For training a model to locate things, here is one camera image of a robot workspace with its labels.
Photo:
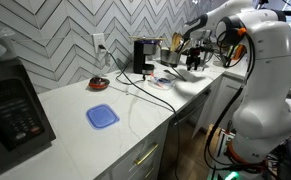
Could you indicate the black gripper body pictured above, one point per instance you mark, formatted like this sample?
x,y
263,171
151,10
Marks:
x,y
195,55

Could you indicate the dark metal tong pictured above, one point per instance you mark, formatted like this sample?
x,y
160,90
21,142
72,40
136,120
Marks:
x,y
176,75

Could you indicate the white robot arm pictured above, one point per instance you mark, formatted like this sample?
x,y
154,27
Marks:
x,y
268,83

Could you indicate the purple-blue lid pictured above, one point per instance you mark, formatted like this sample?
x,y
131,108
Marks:
x,y
148,42

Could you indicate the black steel coffee maker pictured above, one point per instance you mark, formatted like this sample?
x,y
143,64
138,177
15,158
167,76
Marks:
x,y
141,60

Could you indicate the square blue plastic lid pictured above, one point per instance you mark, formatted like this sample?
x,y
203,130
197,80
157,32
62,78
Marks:
x,y
102,116

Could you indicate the wooden spoon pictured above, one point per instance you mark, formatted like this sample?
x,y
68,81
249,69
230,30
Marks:
x,y
174,41
181,43

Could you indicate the metal utensil holder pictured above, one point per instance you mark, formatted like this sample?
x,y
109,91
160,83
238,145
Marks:
x,y
170,57

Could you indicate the blue pen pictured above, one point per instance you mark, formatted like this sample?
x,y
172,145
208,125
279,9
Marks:
x,y
164,80

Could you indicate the clear plastic container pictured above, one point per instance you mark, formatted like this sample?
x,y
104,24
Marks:
x,y
161,83

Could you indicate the red pen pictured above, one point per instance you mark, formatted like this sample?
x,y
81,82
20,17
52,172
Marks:
x,y
155,80

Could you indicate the wooden plank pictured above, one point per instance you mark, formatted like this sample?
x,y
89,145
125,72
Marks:
x,y
211,133

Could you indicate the red and black dish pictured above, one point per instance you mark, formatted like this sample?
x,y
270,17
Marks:
x,y
99,83

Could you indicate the black microwave oven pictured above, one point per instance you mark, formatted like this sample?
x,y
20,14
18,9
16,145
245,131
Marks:
x,y
13,113

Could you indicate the white wall outlet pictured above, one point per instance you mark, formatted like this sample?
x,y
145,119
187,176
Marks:
x,y
98,40

